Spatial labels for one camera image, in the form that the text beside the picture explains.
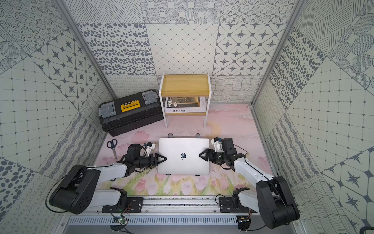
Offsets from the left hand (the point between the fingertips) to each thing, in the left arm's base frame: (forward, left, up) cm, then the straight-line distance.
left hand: (163, 157), depth 86 cm
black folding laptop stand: (+12, -20, +7) cm, 25 cm away
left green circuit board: (-31, +16, -5) cm, 35 cm away
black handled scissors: (+10, +38, -4) cm, 39 cm away
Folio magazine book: (+29, -5, +16) cm, 33 cm away
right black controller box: (-30, -44, -8) cm, 54 cm away
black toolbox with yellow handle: (+23, +23, +12) cm, 35 cm away
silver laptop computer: (0, -12, +2) cm, 12 cm away
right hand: (0, -25, 0) cm, 25 cm away
